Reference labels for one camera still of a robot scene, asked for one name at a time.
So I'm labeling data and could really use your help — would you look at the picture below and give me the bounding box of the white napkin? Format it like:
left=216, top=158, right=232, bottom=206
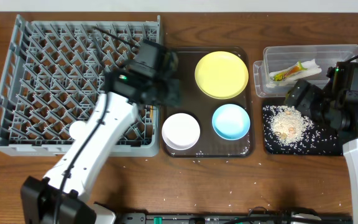
left=268, top=59, right=322, bottom=85

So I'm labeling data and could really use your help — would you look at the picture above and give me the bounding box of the green orange snack wrapper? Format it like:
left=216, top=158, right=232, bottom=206
left=273, top=61, right=306, bottom=82

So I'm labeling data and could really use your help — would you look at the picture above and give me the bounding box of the rice food waste pile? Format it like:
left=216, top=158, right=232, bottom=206
left=263, top=105, right=341, bottom=155

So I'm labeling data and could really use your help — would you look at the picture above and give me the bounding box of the white pink bowl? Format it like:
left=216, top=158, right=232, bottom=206
left=162, top=113, right=201, bottom=151

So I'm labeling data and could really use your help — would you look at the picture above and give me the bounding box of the light blue bowl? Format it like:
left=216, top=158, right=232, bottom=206
left=211, top=104, right=250, bottom=141

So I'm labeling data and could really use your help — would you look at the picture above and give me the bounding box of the white cup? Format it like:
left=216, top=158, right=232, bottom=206
left=69, top=121, right=86, bottom=140

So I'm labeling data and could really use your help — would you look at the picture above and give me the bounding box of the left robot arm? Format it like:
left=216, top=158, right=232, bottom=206
left=21, top=40, right=180, bottom=224

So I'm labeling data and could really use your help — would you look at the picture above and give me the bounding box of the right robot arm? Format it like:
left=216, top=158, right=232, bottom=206
left=284, top=61, right=358, bottom=223

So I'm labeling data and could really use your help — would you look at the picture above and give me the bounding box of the grey plastic dishwasher rack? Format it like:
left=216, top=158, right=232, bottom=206
left=0, top=16, right=163, bottom=156

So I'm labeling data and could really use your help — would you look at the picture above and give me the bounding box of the black rectangular tray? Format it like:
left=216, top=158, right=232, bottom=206
left=261, top=98, right=354, bottom=157

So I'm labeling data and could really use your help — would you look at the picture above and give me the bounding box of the clear plastic bin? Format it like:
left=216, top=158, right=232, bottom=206
left=253, top=44, right=358, bottom=98

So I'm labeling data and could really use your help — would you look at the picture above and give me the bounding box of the dark brown serving tray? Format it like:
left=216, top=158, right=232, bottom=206
left=162, top=46, right=255, bottom=158

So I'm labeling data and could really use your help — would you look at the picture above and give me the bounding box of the yellow round plate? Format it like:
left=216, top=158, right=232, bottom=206
left=195, top=51, right=249, bottom=100

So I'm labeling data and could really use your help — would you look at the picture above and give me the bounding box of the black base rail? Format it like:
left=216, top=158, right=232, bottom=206
left=114, top=213, right=353, bottom=224

